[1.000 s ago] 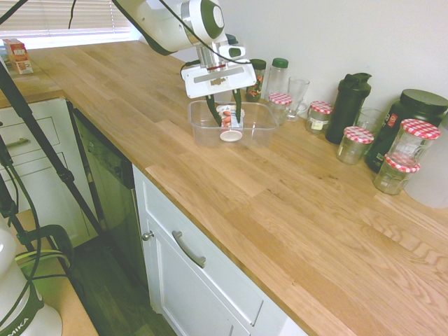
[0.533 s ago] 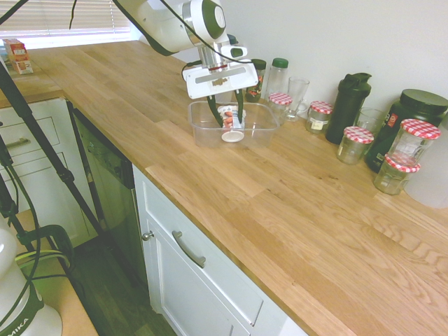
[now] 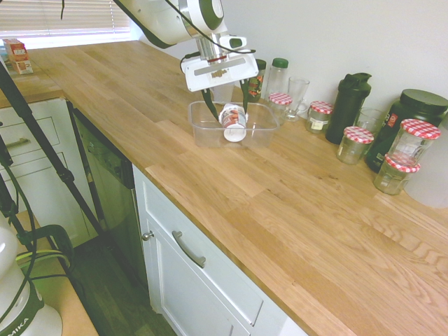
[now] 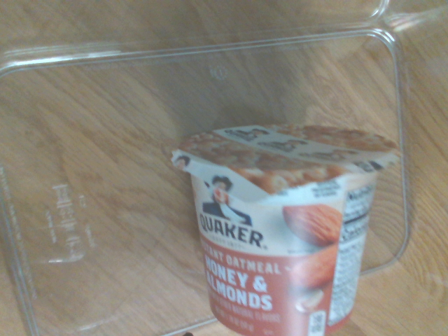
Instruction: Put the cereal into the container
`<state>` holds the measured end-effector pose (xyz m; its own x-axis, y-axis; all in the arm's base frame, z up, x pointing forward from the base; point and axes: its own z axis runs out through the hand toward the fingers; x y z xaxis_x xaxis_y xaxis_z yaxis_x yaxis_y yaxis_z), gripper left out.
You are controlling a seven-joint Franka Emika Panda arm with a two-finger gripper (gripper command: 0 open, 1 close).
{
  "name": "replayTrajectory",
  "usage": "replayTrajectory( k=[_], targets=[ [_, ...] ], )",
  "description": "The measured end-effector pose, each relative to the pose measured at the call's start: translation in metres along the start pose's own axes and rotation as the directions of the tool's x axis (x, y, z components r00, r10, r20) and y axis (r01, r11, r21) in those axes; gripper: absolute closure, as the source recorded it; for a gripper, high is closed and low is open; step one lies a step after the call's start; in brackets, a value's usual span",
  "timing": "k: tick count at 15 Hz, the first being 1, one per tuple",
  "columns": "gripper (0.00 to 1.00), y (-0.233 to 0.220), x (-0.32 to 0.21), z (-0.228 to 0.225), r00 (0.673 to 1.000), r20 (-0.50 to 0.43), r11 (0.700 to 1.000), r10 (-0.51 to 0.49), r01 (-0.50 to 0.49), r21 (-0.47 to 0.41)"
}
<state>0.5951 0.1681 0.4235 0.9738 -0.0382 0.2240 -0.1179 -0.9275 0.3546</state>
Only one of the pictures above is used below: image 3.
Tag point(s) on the white drawer front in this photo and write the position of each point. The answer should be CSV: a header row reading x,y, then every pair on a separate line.
x,y
210,273

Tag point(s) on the dark green clamp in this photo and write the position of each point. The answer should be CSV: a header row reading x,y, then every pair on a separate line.
x,y
52,231

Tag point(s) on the white window blind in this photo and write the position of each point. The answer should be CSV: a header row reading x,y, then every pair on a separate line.
x,y
35,14

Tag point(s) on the black shaker bottle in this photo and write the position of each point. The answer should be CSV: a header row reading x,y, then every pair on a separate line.
x,y
344,108

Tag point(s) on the black camera tripod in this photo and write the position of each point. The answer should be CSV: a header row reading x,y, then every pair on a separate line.
x,y
21,101

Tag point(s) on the black protein powder tub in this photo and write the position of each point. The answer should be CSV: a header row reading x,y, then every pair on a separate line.
x,y
420,105

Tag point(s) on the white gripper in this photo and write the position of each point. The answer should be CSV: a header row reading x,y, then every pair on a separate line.
x,y
199,78

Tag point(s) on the spice jar with dark lid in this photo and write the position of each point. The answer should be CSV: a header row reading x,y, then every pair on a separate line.
x,y
258,87

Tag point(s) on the labelled jar red checkered lid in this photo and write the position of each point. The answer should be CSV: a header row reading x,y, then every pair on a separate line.
x,y
318,120

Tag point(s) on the clear drinking glass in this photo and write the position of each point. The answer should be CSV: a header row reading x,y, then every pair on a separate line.
x,y
371,120

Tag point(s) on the unlabelled jar red checkered lid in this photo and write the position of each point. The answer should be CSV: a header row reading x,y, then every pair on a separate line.
x,y
280,99

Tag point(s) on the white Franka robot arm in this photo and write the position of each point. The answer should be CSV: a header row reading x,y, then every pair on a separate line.
x,y
164,21

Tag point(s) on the orange and white carton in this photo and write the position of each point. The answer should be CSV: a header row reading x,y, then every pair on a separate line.
x,y
19,56

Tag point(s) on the glass jar red checkered lid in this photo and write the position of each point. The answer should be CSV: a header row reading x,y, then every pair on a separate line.
x,y
351,150
409,145

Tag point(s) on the clear plastic rectangular container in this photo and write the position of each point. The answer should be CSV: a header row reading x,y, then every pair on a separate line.
x,y
206,134

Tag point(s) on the silver cabinet knob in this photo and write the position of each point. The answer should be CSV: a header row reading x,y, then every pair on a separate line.
x,y
147,235

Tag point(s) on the dark dishwasher front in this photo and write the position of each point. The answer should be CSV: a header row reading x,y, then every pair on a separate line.
x,y
105,175

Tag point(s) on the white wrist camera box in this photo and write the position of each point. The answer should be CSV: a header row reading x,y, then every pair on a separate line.
x,y
234,42

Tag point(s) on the cereal cup with foil lid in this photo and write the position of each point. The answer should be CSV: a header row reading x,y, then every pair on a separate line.
x,y
232,120

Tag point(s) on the clear bottle with green cap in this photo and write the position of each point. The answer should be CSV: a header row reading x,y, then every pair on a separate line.
x,y
278,78

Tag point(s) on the faceted jar red checkered lid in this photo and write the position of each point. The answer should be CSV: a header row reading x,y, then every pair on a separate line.
x,y
390,180

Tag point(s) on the white cabinet with drawers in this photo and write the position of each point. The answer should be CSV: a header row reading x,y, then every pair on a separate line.
x,y
42,122

